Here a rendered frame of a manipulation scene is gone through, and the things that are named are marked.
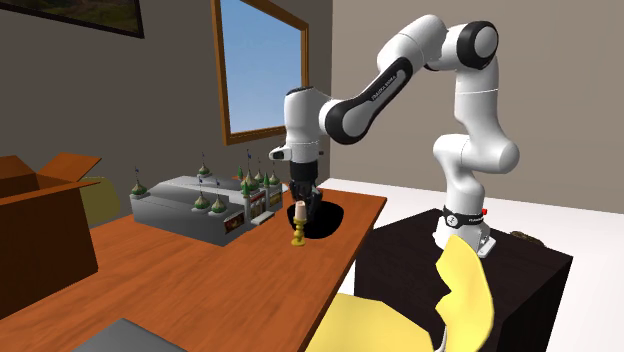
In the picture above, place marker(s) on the dark framed wall picture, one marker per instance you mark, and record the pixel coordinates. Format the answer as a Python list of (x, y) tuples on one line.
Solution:
[(83, 12)]

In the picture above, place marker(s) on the wooden framed window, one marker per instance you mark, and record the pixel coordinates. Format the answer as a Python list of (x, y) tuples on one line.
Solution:
[(263, 68)]

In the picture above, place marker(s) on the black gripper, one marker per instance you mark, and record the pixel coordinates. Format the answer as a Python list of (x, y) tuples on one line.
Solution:
[(304, 173)]

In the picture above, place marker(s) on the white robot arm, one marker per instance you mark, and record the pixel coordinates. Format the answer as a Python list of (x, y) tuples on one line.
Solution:
[(470, 122)]

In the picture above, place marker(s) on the black bowl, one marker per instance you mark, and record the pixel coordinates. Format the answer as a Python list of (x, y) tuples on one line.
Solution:
[(325, 222)]

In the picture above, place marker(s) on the dark robot stand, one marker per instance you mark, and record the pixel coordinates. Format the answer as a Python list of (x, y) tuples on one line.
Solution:
[(419, 282)]

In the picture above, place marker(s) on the grey flat slab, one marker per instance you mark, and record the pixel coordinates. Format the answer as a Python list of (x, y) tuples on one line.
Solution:
[(126, 339)]

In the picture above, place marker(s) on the brown cardboard box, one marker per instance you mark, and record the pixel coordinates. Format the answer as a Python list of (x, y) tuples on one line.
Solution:
[(39, 234)]

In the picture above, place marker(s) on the candle on gold candlestick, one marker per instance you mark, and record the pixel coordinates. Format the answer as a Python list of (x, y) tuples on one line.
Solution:
[(299, 210)]

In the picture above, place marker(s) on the grey castle model green domes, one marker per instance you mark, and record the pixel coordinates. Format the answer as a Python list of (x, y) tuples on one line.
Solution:
[(180, 204)]

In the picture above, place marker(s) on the brown wooden table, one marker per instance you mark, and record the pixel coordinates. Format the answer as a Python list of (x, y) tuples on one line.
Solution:
[(204, 282)]

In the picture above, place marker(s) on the yellow chair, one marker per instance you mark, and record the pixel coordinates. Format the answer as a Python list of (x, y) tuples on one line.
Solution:
[(463, 297), (101, 200)]

